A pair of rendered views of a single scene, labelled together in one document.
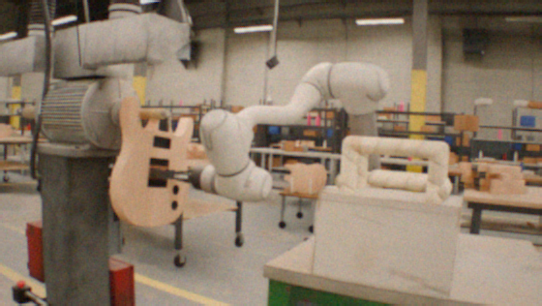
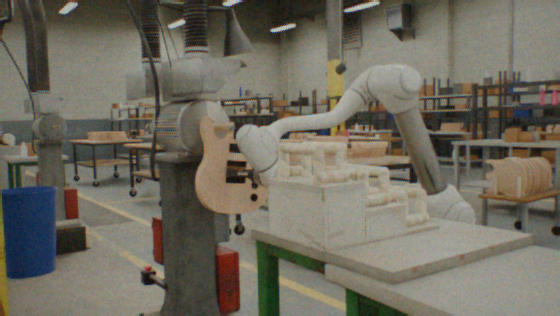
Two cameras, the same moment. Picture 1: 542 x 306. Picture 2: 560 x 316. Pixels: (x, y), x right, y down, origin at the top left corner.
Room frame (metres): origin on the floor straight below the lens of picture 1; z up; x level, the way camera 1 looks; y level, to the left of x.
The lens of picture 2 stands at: (-0.61, -0.88, 1.28)
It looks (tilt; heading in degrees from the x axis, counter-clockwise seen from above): 4 degrees down; 28
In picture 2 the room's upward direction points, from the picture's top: 1 degrees counter-clockwise
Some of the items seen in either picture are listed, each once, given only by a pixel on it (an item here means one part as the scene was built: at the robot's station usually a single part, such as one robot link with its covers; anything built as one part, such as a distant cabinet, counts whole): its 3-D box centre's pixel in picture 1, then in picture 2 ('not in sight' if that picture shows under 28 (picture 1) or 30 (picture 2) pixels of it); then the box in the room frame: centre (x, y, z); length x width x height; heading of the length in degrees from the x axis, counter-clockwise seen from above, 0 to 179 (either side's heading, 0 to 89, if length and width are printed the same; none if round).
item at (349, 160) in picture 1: (348, 168); (283, 163); (0.75, -0.15, 1.15); 0.03 x 0.03 x 0.09
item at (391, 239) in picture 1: (390, 235); (314, 209); (0.76, -0.25, 1.02); 0.27 x 0.15 x 0.17; 63
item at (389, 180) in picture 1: (404, 182); (343, 172); (0.86, -0.30, 1.12); 0.20 x 0.03 x 0.03; 62
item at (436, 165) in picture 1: (436, 176); (318, 167); (0.67, -0.30, 1.15); 0.03 x 0.03 x 0.09
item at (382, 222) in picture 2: not in sight; (354, 216); (0.89, -0.32, 0.98); 0.27 x 0.16 x 0.09; 63
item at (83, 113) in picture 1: (87, 113); (191, 127); (1.41, 0.70, 1.25); 0.41 x 0.27 x 0.26; 63
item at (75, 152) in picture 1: (75, 148); (185, 155); (1.43, 0.76, 1.11); 0.36 x 0.24 x 0.04; 63
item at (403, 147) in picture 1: (393, 146); (299, 148); (0.71, -0.23, 1.20); 0.20 x 0.03 x 0.03; 62
